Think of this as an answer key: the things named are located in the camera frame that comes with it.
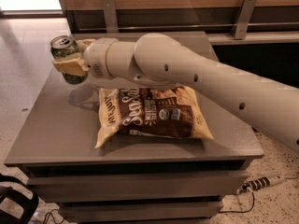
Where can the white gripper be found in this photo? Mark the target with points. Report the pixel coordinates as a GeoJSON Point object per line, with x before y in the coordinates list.
{"type": "Point", "coordinates": [94, 58]}

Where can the green soda can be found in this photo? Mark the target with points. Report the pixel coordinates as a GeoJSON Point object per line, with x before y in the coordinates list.
{"type": "Point", "coordinates": [65, 47]}

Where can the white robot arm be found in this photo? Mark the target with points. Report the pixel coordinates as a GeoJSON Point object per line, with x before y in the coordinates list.
{"type": "Point", "coordinates": [160, 61]}

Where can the brown yellow chip bag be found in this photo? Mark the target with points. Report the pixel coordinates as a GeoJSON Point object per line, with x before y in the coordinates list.
{"type": "Point", "coordinates": [173, 113]}

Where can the grey drawer cabinet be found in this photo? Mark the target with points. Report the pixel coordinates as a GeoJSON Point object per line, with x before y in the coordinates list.
{"type": "Point", "coordinates": [58, 139]}

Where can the grey upper drawer front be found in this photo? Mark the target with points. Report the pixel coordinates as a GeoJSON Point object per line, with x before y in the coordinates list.
{"type": "Point", "coordinates": [98, 188]}

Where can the grey drawer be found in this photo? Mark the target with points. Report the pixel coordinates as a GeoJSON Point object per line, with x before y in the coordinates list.
{"type": "Point", "coordinates": [139, 212]}
{"type": "Point", "coordinates": [98, 188]}

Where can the grey lower drawer front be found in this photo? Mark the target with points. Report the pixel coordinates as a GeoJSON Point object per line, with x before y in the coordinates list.
{"type": "Point", "coordinates": [139, 212]}

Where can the white power strip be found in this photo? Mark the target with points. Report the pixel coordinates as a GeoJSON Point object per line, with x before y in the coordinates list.
{"type": "Point", "coordinates": [260, 183]}

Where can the left metal bracket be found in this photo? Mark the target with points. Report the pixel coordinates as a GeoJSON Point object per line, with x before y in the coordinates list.
{"type": "Point", "coordinates": [110, 15]}

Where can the metal bracket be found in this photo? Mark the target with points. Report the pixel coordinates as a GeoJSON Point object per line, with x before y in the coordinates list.
{"type": "Point", "coordinates": [240, 27]}
{"type": "Point", "coordinates": [110, 15]}

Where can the black chair frame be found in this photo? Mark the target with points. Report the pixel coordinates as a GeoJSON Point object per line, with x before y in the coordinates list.
{"type": "Point", "coordinates": [28, 206]}

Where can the right metal bracket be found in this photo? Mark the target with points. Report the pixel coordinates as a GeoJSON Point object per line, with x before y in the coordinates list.
{"type": "Point", "coordinates": [240, 27]}

